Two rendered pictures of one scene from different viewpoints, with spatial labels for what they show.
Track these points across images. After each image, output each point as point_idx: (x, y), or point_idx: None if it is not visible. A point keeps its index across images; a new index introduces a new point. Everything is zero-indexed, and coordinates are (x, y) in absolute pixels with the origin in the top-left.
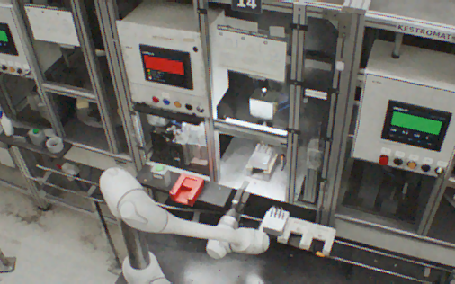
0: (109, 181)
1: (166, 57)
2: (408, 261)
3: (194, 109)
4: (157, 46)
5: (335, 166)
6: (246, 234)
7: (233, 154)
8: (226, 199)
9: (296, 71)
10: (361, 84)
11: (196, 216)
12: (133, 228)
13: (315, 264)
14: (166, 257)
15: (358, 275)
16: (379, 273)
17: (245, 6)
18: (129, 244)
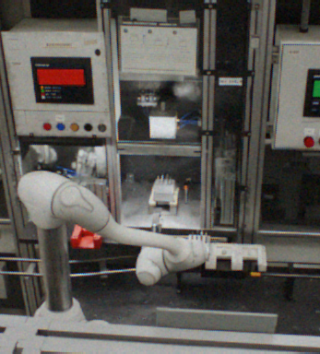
0: (34, 181)
1: (65, 66)
2: None
3: (95, 129)
4: (53, 56)
5: (255, 167)
6: (183, 241)
7: (127, 198)
8: None
9: (208, 58)
10: (277, 61)
11: (102, 265)
12: (61, 244)
13: (248, 294)
14: None
15: (300, 296)
16: None
17: None
18: (53, 271)
